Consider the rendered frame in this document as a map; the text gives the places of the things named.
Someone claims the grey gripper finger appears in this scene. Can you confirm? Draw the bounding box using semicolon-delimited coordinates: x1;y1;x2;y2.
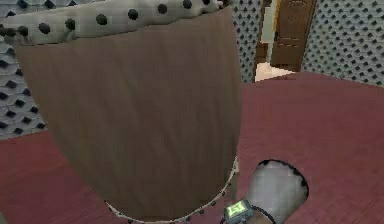
251;205;278;224

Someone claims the brown bed with dotted sheet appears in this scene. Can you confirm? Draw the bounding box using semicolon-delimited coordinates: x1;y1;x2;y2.
0;0;245;224

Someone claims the brown wooden room door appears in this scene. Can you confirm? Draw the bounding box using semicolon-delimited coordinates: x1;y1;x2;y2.
269;0;318;73

